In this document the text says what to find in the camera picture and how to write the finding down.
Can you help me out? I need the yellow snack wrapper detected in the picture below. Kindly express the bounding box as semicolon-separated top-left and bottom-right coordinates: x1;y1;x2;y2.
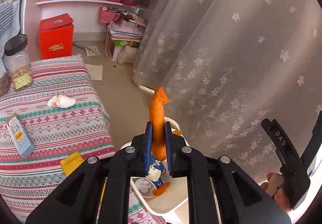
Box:
60;152;84;177

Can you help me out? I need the floral tissue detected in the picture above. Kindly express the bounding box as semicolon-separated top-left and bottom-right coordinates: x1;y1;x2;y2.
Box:
47;94;76;109

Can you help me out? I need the stack of papers and books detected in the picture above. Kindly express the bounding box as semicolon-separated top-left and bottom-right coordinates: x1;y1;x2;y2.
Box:
107;12;148;48

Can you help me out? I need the white cloth bag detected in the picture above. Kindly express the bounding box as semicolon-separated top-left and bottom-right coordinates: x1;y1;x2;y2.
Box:
117;46;138;64

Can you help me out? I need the paper bowl with tissue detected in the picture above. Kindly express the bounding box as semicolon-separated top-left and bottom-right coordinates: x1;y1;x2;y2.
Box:
134;178;157;198

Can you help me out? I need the paper cup in bin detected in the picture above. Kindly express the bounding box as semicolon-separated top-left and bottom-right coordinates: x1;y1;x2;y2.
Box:
146;166;162;182

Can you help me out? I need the patterned striped tablecloth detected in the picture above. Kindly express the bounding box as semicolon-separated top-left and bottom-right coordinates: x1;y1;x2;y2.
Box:
0;54;167;224

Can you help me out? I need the floral lace curtain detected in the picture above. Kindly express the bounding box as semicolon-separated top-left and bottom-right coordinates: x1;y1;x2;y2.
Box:
133;0;321;183

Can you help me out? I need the tile sample sheet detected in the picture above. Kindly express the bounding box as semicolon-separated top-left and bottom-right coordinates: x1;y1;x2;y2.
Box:
85;45;100;57

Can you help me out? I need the pink basket on floor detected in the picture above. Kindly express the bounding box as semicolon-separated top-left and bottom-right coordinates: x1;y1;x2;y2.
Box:
99;7;121;24

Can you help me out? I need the dark nut jar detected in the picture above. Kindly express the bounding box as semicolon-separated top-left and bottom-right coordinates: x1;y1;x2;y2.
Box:
0;53;11;96

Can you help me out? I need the right hand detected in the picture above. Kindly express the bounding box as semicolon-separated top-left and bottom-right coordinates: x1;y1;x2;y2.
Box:
260;173;291;214

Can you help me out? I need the grey striped quilt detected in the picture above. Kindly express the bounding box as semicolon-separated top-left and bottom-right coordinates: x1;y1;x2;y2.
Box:
0;1;20;51

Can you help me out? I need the blue carton in bin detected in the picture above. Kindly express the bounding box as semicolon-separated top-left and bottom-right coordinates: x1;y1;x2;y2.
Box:
147;155;166;189

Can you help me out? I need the paper sheet on floor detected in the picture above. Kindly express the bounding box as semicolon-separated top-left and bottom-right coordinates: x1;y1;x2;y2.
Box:
85;64;103;81

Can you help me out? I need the red gift box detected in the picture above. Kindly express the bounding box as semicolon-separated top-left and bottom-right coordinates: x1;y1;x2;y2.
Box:
39;13;74;60

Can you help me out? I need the orange peel in bin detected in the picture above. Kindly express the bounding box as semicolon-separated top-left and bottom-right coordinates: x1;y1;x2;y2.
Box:
152;182;170;197

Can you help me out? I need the nut jar black lid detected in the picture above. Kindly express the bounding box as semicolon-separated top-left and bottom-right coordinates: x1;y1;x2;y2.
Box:
4;34;33;91

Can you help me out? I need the milk carton box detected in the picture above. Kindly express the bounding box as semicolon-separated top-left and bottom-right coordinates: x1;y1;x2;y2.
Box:
6;113;34;159

